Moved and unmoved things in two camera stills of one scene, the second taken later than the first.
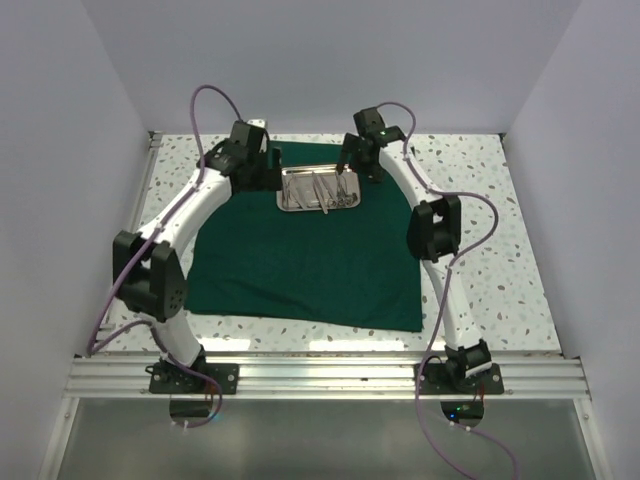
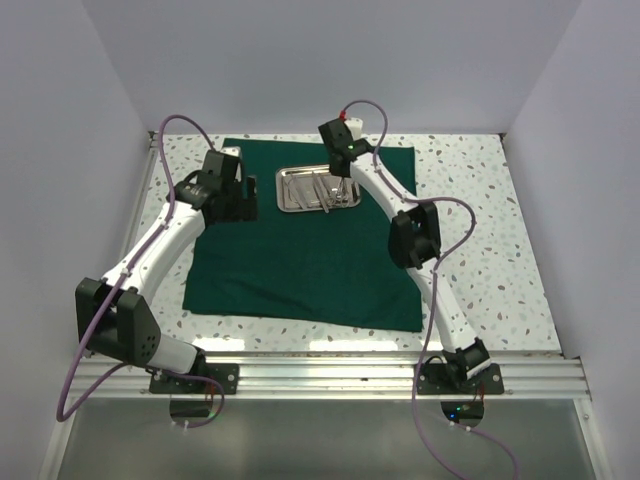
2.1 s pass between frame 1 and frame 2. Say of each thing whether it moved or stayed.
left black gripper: moved
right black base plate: stayed
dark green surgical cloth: stayed
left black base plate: stayed
